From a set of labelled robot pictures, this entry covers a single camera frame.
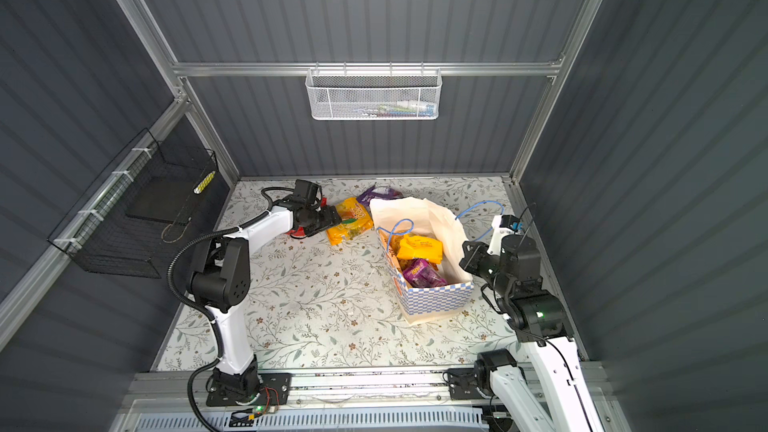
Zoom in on yellow snack bag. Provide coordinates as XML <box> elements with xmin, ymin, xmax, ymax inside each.
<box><xmin>396</xmin><ymin>234</ymin><xmax>444</xmax><ymax>265</ymax></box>
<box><xmin>326</xmin><ymin>197</ymin><xmax>374</xmax><ymax>246</ymax></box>

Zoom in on white wire wall basket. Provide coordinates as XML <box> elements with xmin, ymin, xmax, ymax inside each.
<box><xmin>305</xmin><ymin>68</ymin><xmax>443</xmax><ymax>121</ymax></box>

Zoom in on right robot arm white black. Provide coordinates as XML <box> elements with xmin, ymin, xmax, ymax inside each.
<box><xmin>460</xmin><ymin>234</ymin><xmax>604</xmax><ymax>431</ymax></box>

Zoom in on small purple snack bag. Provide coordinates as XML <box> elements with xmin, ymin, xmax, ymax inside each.
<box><xmin>356</xmin><ymin>184</ymin><xmax>404</xmax><ymax>208</ymax></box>

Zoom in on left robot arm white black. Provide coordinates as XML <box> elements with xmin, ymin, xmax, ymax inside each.
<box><xmin>188</xmin><ymin>179</ymin><xmax>341</xmax><ymax>400</ymax></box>

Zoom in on floral table cloth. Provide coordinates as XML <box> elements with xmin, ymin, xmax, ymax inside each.
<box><xmin>153</xmin><ymin>176</ymin><xmax>515</xmax><ymax>371</ymax></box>

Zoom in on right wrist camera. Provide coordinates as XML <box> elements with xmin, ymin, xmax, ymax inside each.
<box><xmin>488</xmin><ymin>214</ymin><xmax>521</xmax><ymax>255</ymax></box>

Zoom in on red snack bag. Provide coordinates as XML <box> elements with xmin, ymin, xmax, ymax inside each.
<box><xmin>287</xmin><ymin>196</ymin><xmax>327</xmax><ymax>240</ymax></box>

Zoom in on black wire side basket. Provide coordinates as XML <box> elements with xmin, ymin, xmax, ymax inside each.
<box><xmin>48</xmin><ymin>135</ymin><xmax>225</xmax><ymax>279</ymax></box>

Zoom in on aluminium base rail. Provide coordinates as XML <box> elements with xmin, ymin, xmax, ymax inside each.
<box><xmin>110</xmin><ymin>362</ymin><xmax>629</xmax><ymax>431</ymax></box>

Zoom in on blue checkered paper bag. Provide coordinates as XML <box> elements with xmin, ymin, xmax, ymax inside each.
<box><xmin>370</xmin><ymin>197</ymin><xmax>474</xmax><ymax>325</ymax></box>

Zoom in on large purple snack bag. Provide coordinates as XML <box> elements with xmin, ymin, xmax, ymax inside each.
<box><xmin>402</xmin><ymin>259</ymin><xmax>448</xmax><ymax>288</ymax></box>

